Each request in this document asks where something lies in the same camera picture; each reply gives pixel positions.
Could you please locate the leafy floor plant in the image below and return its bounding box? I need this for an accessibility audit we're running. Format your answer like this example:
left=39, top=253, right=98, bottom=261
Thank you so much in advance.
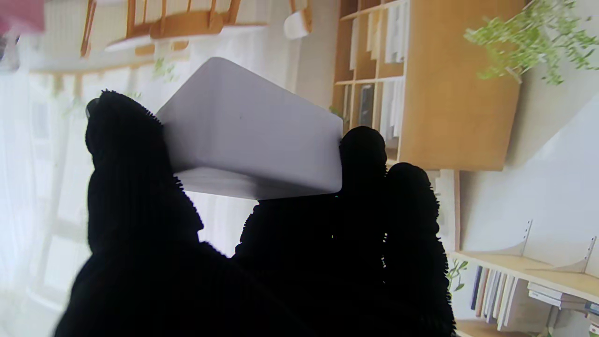
left=464, top=0, right=599, bottom=86

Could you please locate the square pink jar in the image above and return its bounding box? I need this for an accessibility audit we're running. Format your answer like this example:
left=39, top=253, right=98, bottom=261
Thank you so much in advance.
left=0, top=0, right=46, bottom=36

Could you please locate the white square jar lid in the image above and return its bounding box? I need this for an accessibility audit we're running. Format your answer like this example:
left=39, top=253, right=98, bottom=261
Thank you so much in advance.
left=156, top=57, right=344, bottom=201

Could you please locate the wooden dining table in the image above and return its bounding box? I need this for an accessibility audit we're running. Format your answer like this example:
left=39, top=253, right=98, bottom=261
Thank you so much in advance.
left=80, top=0, right=270, bottom=59

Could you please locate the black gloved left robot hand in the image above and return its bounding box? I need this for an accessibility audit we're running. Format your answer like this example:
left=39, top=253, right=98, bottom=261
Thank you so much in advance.
left=54, top=89, right=457, bottom=337

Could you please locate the wooden chair white seat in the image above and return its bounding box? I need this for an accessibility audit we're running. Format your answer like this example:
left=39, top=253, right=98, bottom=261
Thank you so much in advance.
left=284, top=0, right=313, bottom=40

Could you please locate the wooden wall shelf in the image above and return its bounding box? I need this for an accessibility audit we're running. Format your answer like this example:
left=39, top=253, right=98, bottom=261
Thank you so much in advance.
left=452, top=220, right=599, bottom=337

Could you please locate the wooden bookshelf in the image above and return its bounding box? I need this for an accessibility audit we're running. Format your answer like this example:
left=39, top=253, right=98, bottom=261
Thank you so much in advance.
left=333, top=0, right=527, bottom=171

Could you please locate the small potted herb plant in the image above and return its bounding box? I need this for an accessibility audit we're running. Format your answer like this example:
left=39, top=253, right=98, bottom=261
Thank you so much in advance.
left=152, top=56, right=176, bottom=82

